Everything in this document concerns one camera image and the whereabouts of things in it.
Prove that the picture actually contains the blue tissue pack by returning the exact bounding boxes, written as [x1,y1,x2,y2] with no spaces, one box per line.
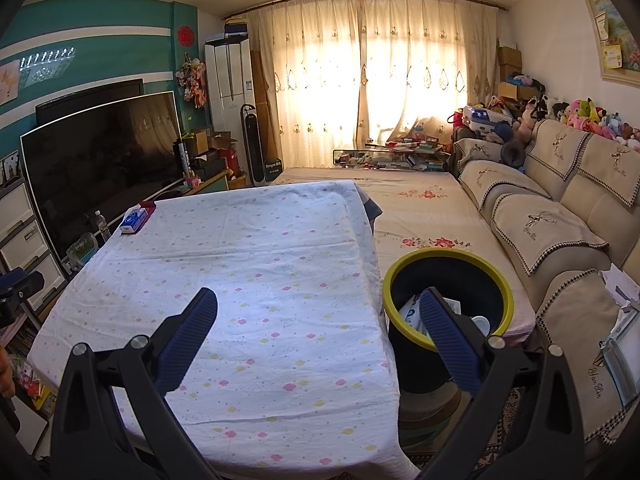
[119,207,149,235]

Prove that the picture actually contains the white cabinet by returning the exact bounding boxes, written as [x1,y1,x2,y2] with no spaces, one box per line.
[204,32,255,168]

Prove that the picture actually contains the small white pill bottle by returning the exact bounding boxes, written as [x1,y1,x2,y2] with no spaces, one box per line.
[472,315,491,337]

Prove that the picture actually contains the pale green carton box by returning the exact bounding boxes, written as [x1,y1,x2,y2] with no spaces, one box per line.
[426,295,462,315]

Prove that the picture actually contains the cluttered low glass table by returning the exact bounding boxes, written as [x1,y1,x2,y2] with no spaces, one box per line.
[333,141,449,171]

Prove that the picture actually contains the artificial flower bouquet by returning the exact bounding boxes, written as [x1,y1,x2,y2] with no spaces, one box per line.
[176,53,207,108]

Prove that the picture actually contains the floral bed mat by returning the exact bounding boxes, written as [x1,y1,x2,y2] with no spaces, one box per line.
[274,168,535,344]

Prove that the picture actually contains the yellow rimmed black trash bin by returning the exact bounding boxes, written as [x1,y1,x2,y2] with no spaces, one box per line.
[382,247,514,393]

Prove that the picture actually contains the cream floral curtains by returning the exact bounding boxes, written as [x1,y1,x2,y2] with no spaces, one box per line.
[246,0,499,168]

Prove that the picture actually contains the black flat television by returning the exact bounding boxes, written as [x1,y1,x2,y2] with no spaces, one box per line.
[20,91,182,260]

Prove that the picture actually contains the beige sectional sofa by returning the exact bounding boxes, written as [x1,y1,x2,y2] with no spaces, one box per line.
[457,120,639,462]

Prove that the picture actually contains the framed flower painting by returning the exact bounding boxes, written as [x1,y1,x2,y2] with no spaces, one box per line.
[586,0,640,87]

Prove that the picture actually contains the white dotted tablecloth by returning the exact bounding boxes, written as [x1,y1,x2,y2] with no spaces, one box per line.
[28,181,418,479]

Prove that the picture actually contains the clear water bottle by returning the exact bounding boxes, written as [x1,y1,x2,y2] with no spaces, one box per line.
[94,210,111,243]

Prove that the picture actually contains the pile of plush toys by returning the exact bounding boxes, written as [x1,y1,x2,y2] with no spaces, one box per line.
[520,94,639,152]

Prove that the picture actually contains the black tower fan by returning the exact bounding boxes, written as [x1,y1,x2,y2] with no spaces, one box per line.
[241,104,266,186]

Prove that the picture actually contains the silver blue toothpaste tube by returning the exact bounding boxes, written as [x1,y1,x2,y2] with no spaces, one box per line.
[398,294,430,337]

